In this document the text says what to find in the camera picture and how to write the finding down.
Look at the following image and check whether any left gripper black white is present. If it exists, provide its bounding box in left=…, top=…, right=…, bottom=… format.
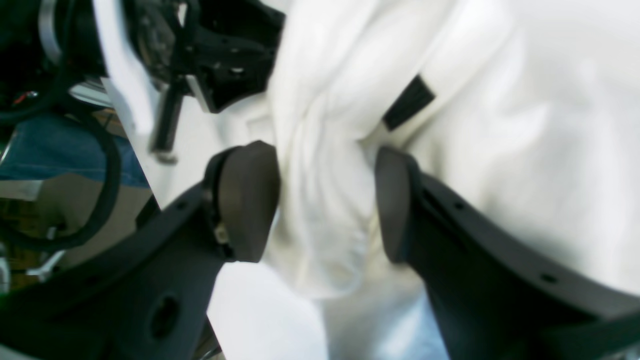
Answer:
left=125, top=0, right=286, bottom=166

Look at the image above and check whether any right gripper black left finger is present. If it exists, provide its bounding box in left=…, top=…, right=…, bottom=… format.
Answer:
left=1, top=141, right=281, bottom=360

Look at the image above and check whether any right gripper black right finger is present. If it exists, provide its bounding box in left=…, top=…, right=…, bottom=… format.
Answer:
left=375, top=147, right=640, bottom=360

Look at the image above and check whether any white printed T-shirt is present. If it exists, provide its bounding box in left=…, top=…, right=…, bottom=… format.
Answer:
left=208, top=0, right=639, bottom=360

